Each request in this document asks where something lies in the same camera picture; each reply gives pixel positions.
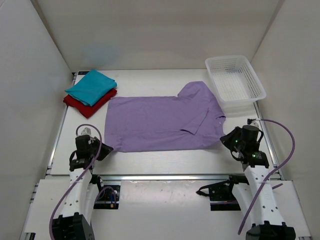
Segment red t shirt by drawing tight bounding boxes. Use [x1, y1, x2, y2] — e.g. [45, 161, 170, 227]
[62, 87, 118, 119]

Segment purple t shirt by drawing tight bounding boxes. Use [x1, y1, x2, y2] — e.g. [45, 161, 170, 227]
[104, 81, 226, 153]

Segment blue t shirt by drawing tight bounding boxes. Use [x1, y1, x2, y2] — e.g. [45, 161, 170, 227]
[65, 69, 117, 107]

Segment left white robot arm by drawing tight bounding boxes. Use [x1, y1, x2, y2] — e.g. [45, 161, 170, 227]
[49, 134, 114, 240]

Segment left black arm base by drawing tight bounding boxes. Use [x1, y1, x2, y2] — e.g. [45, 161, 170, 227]
[91, 175, 121, 210]

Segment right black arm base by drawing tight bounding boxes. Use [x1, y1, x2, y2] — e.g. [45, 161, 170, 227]
[196, 174, 249, 211]

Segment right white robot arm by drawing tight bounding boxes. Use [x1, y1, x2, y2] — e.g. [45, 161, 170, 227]
[220, 125, 296, 240]

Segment white plastic basket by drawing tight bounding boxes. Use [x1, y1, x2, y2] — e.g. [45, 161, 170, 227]
[205, 55, 267, 112]

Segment black table label sticker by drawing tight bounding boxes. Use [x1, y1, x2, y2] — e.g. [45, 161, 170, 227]
[77, 71, 89, 76]

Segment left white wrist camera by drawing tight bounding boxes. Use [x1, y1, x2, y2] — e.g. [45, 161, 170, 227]
[79, 127, 92, 137]

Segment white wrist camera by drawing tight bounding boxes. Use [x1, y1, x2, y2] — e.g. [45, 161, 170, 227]
[79, 127, 92, 137]
[247, 118, 260, 129]

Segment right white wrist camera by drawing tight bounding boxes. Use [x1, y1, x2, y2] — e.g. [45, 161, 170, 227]
[247, 118, 260, 129]

